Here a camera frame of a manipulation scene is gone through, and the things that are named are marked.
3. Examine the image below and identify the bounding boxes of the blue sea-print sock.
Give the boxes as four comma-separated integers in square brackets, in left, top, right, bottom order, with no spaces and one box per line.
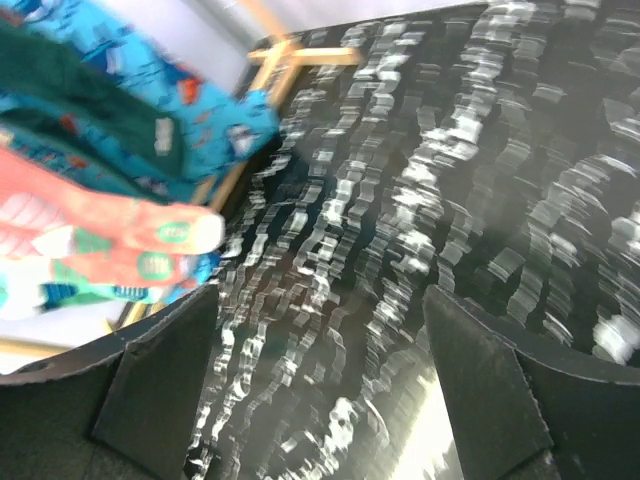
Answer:
[1,1,279,203]

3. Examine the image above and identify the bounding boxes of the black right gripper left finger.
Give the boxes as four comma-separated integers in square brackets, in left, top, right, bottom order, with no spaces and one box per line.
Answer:
[1,284,218,479]

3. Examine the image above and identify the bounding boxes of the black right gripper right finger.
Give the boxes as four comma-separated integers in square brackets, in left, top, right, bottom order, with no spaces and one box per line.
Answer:
[423,285,639,480]

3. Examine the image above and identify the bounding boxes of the mint green sock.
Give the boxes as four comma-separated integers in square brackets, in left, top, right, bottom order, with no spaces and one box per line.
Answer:
[1,265,167,321]

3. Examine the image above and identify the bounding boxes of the dark green sock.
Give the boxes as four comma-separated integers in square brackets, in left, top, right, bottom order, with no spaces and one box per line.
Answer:
[1,22,186,176]

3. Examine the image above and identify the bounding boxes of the wooden drying rack frame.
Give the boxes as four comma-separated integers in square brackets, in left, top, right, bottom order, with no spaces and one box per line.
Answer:
[1,1,362,360]

